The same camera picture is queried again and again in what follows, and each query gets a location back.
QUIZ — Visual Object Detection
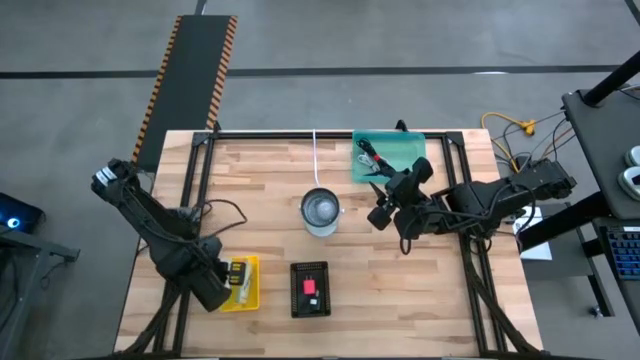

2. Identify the dark grey side desk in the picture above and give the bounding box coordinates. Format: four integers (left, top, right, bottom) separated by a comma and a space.
561, 88, 640, 221

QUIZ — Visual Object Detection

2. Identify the yellow floor cable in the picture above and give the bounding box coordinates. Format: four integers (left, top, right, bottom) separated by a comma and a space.
480, 112, 537, 174

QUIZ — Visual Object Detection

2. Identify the black mat with hazard stripes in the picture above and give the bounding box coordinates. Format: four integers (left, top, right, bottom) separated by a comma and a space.
128, 14, 239, 174

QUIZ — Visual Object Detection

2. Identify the black pole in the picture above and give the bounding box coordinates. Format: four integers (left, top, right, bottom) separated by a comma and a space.
582, 49, 640, 108

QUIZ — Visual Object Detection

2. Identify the black cable bundle red tie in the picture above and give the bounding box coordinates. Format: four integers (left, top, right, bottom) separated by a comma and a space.
355, 137, 399, 180

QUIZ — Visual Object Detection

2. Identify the yellow plastic bin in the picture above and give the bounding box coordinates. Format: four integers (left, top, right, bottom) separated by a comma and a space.
218, 254, 261, 314

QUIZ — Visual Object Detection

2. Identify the black stand leg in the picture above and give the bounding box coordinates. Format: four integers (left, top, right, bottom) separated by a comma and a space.
514, 192, 617, 319

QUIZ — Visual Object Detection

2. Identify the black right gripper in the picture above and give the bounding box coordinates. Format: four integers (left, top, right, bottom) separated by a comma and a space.
367, 157, 435, 232

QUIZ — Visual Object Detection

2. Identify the white printed booklet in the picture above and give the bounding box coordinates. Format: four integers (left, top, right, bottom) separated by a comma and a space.
237, 271, 254, 305

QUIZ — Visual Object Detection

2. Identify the black aluminium table frame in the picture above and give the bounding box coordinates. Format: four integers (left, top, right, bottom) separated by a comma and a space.
114, 128, 546, 359

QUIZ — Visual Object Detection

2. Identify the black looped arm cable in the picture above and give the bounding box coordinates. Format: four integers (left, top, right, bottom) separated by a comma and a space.
197, 198, 249, 239

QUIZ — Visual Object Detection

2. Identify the backlit keyboard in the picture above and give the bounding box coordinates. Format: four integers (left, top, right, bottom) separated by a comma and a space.
597, 224, 640, 281

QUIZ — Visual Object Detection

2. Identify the teal plastic bin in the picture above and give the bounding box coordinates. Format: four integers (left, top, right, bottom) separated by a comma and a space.
351, 129, 428, 185

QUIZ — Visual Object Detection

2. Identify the black mesh tray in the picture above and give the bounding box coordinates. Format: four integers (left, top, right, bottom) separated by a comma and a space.
289, 260, 332, 319

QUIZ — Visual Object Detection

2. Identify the black floor cable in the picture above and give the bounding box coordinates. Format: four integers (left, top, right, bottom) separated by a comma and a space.
499, 122, 531, 151

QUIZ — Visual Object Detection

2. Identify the white cable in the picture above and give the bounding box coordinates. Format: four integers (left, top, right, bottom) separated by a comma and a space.
312, 128, 321, 189

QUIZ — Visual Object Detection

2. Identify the dark metal stand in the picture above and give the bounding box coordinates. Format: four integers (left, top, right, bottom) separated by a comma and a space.
0, 229, 81, 360

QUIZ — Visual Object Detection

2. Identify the white paper sheet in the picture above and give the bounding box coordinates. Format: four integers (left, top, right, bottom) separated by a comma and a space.
510, 204, 554, 262

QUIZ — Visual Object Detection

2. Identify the black box with blue light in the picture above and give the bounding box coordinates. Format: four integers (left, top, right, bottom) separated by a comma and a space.
0, 192, 46, 235

